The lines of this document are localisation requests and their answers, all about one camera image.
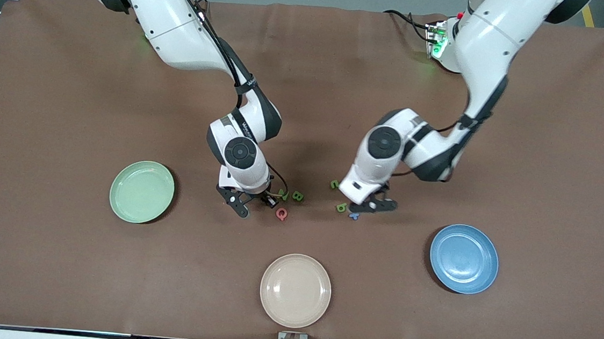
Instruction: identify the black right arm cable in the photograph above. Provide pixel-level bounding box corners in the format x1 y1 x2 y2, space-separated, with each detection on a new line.
109 0 304 201

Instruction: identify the blue plate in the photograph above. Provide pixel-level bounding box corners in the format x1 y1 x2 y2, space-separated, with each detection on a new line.
427 222 502 297

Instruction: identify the green plate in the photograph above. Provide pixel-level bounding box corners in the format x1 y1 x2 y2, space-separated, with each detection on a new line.
107 158 177 227

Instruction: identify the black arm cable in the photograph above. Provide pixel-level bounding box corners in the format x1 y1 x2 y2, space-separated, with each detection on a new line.
109 0 304 201
388 64 509 185

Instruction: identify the beige plate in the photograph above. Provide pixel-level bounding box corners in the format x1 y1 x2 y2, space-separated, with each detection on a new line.
257 251 334 331

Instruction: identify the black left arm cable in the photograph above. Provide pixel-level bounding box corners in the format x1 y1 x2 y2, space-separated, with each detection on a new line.
388 64 509 185

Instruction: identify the table cover cloth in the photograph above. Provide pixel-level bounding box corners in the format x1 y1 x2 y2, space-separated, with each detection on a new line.
0 0 604 339

